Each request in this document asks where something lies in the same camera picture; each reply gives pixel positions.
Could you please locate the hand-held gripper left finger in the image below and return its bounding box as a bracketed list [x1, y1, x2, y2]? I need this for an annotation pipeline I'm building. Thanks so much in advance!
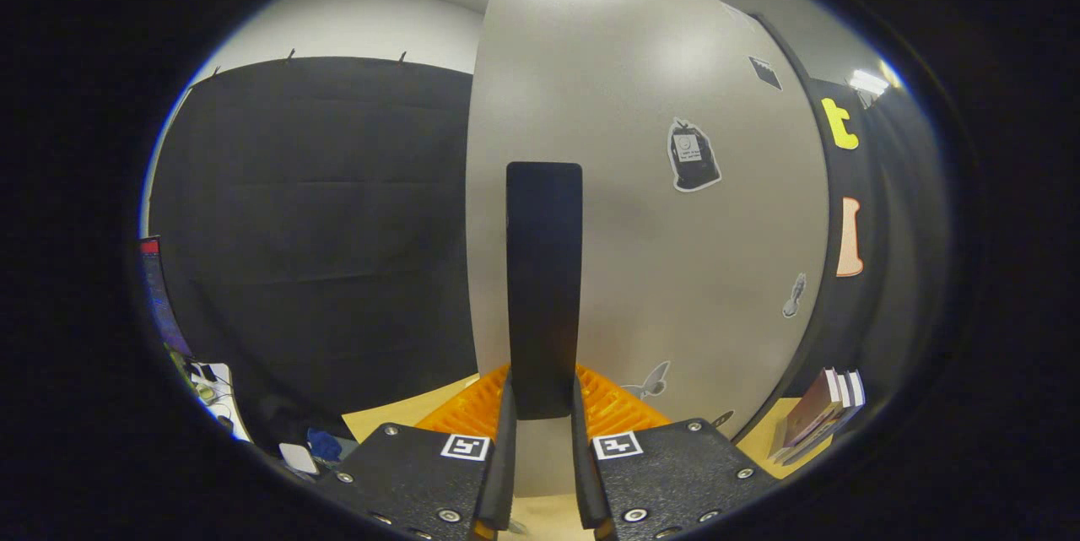
[316, 364, 517, 541]

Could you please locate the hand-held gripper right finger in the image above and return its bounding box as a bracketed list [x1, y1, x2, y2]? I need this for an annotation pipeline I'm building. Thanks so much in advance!
[571, 364, 781, 541]

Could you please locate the black cabinet door handle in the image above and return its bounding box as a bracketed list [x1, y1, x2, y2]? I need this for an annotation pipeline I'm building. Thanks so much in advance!
[506, 161, 583, 421]

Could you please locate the beige cabinet door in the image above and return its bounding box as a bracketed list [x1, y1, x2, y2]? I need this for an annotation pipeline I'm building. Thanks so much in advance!
[466, 0, 832, 498]

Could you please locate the blue cloth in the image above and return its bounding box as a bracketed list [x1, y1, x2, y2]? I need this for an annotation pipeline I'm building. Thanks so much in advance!
[306, 428, 344, 463]

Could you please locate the white flat box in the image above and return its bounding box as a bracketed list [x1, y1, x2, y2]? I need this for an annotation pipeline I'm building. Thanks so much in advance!
[278, 442, 320, 476]

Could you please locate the dark grey cabinet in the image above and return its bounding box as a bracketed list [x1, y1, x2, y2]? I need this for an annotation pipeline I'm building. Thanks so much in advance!
[747, 11, 845, 445]

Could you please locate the grey book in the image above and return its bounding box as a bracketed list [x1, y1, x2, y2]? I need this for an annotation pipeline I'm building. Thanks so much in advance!
[785, 371, 855, 464]

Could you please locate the black backdrop cloth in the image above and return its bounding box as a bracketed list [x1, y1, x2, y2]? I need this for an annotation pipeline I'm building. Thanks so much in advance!
[139, 56, 950, 457]

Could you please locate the dark panel with red top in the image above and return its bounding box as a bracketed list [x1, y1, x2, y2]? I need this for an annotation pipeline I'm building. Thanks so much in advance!
[139, 237, 195, 360]

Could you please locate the ceiling light panel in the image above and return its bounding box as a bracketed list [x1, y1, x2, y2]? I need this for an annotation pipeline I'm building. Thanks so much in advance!
[848, 68, 891, 96]

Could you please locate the white table with cables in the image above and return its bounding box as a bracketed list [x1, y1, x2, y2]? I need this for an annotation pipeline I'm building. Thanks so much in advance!
[187, 362, 252, 442]

